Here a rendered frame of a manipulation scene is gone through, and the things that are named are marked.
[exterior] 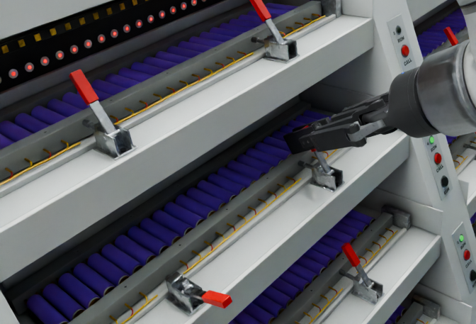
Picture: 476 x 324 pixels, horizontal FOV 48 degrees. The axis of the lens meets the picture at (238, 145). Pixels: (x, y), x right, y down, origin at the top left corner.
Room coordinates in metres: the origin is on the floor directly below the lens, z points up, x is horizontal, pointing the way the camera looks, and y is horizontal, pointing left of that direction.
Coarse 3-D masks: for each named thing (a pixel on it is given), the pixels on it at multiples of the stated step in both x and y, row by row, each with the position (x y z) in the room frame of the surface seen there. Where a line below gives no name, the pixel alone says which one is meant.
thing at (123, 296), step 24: (288, 168) 0.71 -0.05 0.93; (264, 192) 0.68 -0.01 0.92; (216, 216) 0.64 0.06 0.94; (240, 216) 0.64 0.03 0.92; (192, 240) 0.60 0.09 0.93; (168, 264) 0.57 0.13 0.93; (120, 288) 0.54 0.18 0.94; (144, 288) 0.55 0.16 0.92; (96, 312) 0.52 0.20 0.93; (120, 312) 0.53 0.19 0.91
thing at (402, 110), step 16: (400, 80) 0.55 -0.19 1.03; (416, 80) 0.53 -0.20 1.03; (400, 96) 0.54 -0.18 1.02; (416, 96) 0.52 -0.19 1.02; (368, 112) 0.59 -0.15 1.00; (384, 112) 0.55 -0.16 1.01; (400, 112) 0.54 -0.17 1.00; (416, 112) 0.52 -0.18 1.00; (384, 128) 0.55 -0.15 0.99; (400, 128) 0.54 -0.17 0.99; (416, 128) 0.53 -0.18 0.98; (432, 128) 0.52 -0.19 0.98
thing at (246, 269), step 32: (320, 96) 0.90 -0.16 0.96; (352, 96) 0.85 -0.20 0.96; (352, 160) 0.74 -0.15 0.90; (384, 160) 0.74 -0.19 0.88; (320, 192) 0.68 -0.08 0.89; (352, 192) 0.69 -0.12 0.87; (96, 224) 0.65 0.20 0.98; (288, 224) 0.63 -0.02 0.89; (320, 224) 0.65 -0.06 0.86; (224, 256) 0.59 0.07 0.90; (256, 256) 0.58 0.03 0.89; (288, 256) 0.61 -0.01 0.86; (160, 288) 0.56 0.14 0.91; (224, 288) 0.54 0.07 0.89; (256, 288) 0.57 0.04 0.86; (32, 320) 0.55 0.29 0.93; (160, 320) 0.52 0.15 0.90; (192, 320) 0.51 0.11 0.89; (224, 320) 0.54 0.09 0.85
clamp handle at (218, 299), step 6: (186, 282) 0.52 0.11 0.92; (186, 288) 0.53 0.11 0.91; (192, 288) 0.53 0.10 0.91; (186, 294) 0.52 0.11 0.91; (192, 294) 0.51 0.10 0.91; (198, 294) 0.51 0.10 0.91; (204, 294) 0.50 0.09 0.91; (210, 294) 0.49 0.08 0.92; (216, 294) 0.49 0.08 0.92; (222, 294) 0.48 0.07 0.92; (204, 300) 0.49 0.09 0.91; (210, 300) 0.48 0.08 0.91; (216, 300) 0.48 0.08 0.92; (222, 300) 0.47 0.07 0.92; (228, 300) 0.47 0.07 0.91; (222, 306) 0.47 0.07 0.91
